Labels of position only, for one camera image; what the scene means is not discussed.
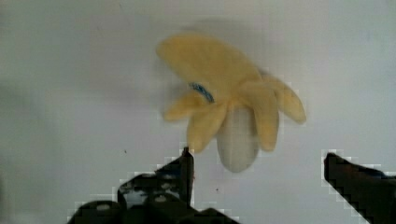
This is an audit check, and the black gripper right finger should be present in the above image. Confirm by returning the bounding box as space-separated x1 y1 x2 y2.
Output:
323 153 396 224

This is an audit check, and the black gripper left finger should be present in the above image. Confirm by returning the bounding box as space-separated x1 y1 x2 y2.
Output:
117 147 194 207

